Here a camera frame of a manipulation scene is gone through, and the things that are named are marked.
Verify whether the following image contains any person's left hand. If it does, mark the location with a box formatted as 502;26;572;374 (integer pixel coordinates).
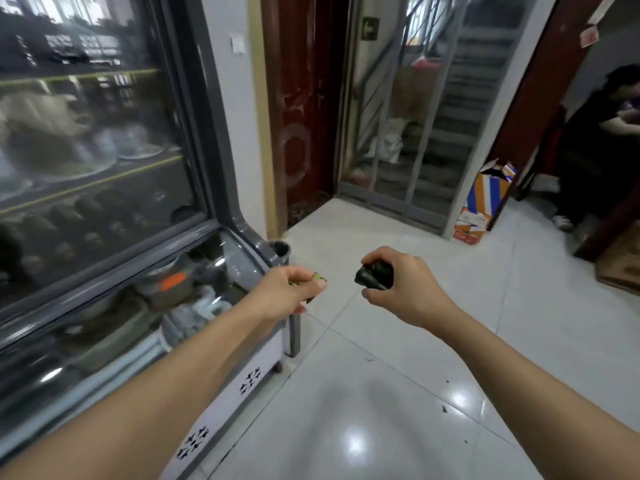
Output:
239;265;329;329

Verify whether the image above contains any person's right hand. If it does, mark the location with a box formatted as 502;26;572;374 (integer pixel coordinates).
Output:
361;246;453;331

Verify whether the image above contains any cucumber piece small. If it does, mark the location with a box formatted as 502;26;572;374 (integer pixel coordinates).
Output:
305;273;329;305

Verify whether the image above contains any cucumber piece large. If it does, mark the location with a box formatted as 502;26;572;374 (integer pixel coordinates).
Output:
354;260;395;291

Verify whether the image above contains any person's right forearm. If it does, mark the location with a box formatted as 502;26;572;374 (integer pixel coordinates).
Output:
427;304;640;480

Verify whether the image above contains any person's left forearm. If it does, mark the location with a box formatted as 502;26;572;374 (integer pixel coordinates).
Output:
0;302;269;480

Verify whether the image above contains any metal framed screen door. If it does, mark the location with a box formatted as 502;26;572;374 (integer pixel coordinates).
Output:
337;0;541;235

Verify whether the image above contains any striped cardboard box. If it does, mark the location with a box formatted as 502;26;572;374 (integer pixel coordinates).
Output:
453;158;519;245

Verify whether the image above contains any red brown door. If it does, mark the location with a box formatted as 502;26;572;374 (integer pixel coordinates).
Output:
259;0;351;231

